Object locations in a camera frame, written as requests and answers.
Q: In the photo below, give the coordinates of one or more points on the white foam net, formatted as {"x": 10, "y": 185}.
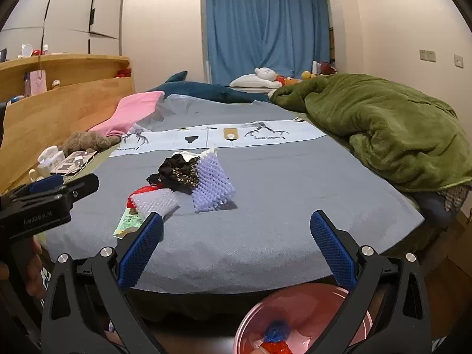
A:
{"x": 155, "y": 201}

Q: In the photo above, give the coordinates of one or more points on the pink gift bag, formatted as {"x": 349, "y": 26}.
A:
{"x": 36, "y": 83}

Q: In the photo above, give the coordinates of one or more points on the grey printed bed sheet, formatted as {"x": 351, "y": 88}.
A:
{"x": 276, "y": 210}

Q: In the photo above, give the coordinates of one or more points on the white plush toy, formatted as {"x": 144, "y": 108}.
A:
{"x": 254, "y": 79}

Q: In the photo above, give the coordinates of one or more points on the double wall switch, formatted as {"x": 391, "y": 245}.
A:
{"x": 427, "y": 55}

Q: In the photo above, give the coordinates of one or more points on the green snack packet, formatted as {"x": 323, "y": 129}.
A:
{"x": 127, "y": 225}

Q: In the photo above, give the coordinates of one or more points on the red mesh wrapper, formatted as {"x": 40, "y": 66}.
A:
{"x": 131, "y": 201}

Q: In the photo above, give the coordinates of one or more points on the red plastic wrapper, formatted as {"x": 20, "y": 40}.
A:
{"x": 274, "y": 348}

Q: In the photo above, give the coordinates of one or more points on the white wardrobe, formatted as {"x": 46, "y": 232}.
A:
{"x": 73, "y": 11}

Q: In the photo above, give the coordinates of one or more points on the blue shark plush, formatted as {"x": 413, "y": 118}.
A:
{"x": 206, "y": 92}

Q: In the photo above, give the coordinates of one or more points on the wooden headboard shelf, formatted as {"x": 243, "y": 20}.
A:
{"x": 73, "y": 99}

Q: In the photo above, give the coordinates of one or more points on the single wall switch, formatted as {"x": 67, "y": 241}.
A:
{"x": 458, "y": 60}

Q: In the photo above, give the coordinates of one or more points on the blue foam net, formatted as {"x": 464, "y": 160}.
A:
{"x": 277, "y": 332}

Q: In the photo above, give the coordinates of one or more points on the blue curtain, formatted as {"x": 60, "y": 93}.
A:
{"x": 265, "y": 29}

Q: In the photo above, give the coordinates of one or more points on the purple foam net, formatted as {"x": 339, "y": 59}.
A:
{"x": 212, "y": 184}

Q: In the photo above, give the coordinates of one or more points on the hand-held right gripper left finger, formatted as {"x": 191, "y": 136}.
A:
{"x": 142, "y": 250}

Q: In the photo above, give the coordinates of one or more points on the pink pillow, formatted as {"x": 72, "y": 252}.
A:
{"x": 132, "y": 112}

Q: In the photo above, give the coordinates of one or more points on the person's left hand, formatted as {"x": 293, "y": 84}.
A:
{"x": 37, "y": 269}

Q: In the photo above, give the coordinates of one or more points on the small figurine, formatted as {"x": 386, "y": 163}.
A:
{"x": 56, "y": 84}

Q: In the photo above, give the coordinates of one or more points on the brown plush toy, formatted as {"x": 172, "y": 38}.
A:
{"x": 88, "y": 141}

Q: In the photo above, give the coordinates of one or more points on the plaid cloth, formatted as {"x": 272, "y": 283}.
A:
{"x": 457, "y": 199}

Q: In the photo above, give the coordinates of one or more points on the white box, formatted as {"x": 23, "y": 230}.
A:
{"x": 49, "y": 160}

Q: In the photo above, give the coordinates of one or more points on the green fleece blanket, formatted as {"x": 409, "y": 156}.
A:
{"x": 387, "y": 125}

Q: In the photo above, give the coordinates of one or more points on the black leopard scrunchie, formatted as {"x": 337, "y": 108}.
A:
{"x": 177, "y": 171}

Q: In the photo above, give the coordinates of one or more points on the yellow plush toy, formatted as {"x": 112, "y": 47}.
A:
{"x": 308, "y": 75}

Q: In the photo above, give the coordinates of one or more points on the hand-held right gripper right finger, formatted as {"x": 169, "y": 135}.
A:
{"x": 332, "y": 250}

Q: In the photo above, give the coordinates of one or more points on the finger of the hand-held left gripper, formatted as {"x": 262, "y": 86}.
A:
{"x": 46, "y": 183}
{"x": 84, "y": 186}

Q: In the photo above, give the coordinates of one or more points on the white cup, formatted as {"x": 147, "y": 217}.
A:
{"x": 25, "y": 51}

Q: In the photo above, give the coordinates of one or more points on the pink plastic bin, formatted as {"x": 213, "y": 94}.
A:
{"x": 313, "y": 309}

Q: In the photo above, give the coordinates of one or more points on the orange plush toy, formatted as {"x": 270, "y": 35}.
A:
{"x": 287, "y": 81}

